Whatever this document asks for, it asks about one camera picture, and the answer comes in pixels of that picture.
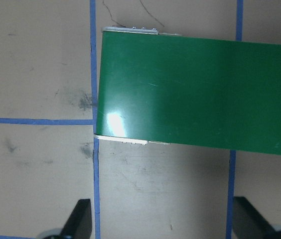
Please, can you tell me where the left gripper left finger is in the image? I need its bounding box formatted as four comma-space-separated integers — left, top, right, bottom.
59, 199, 92, 239

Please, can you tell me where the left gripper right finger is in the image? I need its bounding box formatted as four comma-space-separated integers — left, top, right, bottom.
232, 196, 276, 239

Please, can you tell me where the green conveyor belt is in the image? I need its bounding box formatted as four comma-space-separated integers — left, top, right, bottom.
96, 29, 281, 155

